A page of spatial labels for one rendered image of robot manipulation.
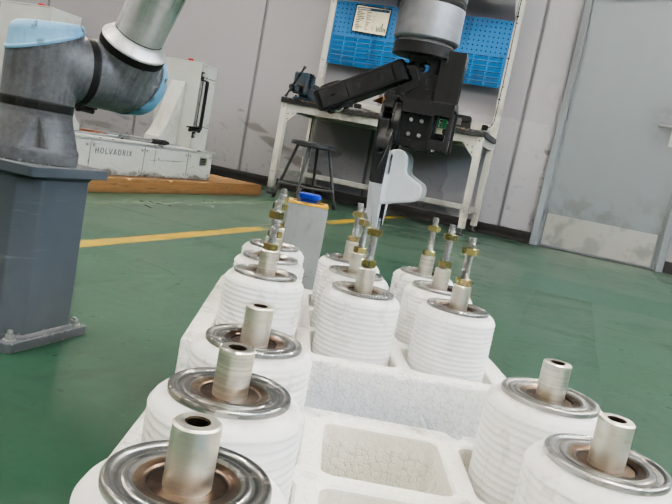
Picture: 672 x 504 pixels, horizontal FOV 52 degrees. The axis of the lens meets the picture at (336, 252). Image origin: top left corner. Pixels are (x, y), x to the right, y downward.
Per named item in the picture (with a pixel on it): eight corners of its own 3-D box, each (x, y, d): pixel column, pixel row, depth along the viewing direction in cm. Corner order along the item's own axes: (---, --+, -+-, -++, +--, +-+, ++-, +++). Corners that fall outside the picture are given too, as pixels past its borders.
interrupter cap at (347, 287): (331, 294, 80) (332, 289, 80) (331, 282, 87) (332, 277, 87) (395, 306, 80) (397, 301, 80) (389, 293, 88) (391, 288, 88)
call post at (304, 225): (256, 374, 123) (287, 201, 119) (258, 362, 130) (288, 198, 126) (295, 381, 124) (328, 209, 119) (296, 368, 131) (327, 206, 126)
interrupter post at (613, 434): (592, 474, 42) (605, 423, 41) (578, 457, 44) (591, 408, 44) (631, 482, 42) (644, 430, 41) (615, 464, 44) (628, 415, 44)
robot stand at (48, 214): (-80, 324, 115) (-60, 145, 111) (7, 308, 133) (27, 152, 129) (8, 355, 110) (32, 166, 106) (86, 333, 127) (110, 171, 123)
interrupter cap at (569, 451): (563, 487, 39) (566, 475, 39) (528, 434, 47) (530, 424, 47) (694, 511, 39) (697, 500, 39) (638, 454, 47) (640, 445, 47)
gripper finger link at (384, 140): (380, 182, 76) (397, 104, 76) (366, 179, 77) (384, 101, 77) (385, 188, 81) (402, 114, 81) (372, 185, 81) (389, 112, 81)
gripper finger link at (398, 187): (410, 234, 77) (429, 152, 77) (359, 223, 78) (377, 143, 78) (413, 236, 80) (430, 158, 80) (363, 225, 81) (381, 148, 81)
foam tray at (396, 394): (155, 490, 78) (180, 337, 76) (204, 377, 117) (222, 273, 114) (489, 543, 81) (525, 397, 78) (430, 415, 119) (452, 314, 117)
